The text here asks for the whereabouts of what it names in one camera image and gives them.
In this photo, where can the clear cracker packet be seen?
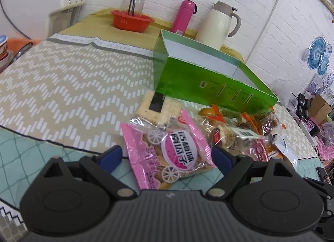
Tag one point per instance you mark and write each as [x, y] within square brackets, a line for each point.
[159, 107]

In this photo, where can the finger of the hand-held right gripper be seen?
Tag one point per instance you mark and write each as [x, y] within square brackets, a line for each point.
[317, 185]

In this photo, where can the pink thermos bottle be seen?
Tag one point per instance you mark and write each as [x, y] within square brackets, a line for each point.
[182, 17]

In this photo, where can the stack of bowls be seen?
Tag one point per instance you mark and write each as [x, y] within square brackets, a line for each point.
[4, 54]

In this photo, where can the blue round wall decorations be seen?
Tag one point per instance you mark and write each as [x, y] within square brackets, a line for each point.
[317, 54]

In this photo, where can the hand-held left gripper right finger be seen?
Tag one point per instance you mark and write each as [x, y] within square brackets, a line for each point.
[221, 157]

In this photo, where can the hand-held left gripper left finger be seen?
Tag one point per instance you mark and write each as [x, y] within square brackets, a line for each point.
[111, 156]

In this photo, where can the yellow tablecloth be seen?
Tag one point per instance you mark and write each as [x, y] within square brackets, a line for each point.
[86, 26]

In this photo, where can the white thermal jug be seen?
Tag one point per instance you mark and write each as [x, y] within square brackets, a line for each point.
[216, 26]

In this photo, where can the green cardboard box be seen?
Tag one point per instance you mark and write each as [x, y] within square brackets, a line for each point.
[203, 82]

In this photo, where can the teal checked cloth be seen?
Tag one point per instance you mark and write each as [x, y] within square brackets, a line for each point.
[39, 150]

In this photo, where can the white power strip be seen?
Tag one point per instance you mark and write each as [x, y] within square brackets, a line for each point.
[308, 130]

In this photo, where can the brown cardboard box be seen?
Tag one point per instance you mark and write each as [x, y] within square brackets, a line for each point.
[319, 106]

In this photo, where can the pile of mixed snack packets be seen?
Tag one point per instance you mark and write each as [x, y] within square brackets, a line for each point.
[240, 135]

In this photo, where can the orange plastic basket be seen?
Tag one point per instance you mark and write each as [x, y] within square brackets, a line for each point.
[131, 21]

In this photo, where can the torn white packet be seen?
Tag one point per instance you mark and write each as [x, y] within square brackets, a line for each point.
[285, 148]

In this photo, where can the wall pictures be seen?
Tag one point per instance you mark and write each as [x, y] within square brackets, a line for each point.
[322, 82]

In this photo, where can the pink snack packet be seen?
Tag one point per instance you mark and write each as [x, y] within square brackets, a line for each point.
[167, 150]

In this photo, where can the yellow jelly cup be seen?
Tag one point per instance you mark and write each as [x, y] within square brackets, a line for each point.
[206, 112]

